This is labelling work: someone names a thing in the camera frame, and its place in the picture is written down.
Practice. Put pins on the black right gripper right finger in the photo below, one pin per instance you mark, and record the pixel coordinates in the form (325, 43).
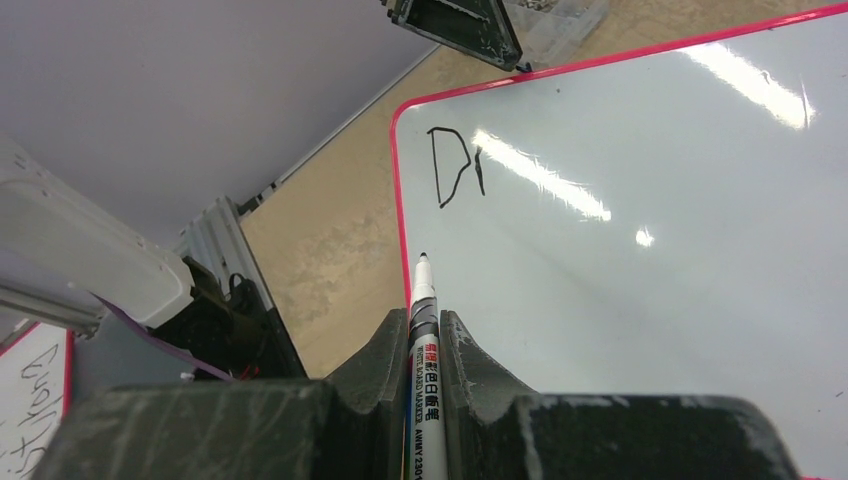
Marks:
(497, 427)

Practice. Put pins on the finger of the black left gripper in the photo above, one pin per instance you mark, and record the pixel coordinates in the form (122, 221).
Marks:
(480, 29)

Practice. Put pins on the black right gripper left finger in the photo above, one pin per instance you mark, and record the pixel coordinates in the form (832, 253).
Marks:
(348, 425)

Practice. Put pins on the white whiteboard marker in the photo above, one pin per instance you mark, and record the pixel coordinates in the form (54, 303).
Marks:
(426, 449)

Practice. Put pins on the pink framed whiteboard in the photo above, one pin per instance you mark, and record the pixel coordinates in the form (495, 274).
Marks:
(671, 219)

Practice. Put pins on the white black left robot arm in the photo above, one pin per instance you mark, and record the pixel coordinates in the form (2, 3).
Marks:
(201, 336)

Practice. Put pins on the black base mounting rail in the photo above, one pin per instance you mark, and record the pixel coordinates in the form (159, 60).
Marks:
(264, 345)

